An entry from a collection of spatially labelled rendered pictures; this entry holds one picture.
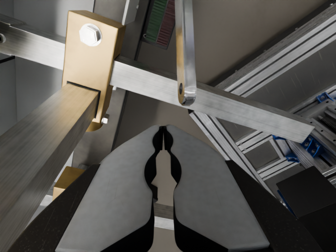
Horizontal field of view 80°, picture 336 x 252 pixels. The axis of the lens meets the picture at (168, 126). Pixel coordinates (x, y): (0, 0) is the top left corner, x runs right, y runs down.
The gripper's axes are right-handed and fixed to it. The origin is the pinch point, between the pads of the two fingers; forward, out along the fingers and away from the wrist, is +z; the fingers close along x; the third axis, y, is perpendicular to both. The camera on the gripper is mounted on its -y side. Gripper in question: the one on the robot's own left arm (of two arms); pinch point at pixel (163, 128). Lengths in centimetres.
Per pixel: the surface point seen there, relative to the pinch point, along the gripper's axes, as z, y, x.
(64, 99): 7.5, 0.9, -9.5
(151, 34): 24.6, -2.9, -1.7
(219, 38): 95, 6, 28
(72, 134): 3.7, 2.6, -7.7
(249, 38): 95, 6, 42
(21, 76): 32.7, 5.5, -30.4
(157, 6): 24.6, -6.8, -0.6
